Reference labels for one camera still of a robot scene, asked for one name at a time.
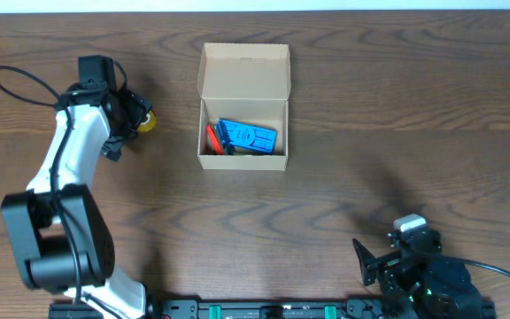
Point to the cardboard box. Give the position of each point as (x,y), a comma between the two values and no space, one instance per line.
(248,83)

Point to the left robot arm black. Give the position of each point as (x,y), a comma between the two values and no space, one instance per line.
(59,238)

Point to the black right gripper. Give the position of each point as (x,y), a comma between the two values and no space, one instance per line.
(390,264)

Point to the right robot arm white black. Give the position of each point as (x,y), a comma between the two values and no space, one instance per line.
(446,291)

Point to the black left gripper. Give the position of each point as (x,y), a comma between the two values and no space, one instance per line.
(137,105)

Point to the red black stapler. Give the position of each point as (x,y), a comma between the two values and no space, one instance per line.
(214,141)

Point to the black mounting rail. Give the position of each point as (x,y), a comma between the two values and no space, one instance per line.
(350,309)

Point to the yellow tape roll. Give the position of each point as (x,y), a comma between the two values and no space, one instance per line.
(148,123)

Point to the blue whiteboard duster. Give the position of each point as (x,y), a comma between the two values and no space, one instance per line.
(235,134)

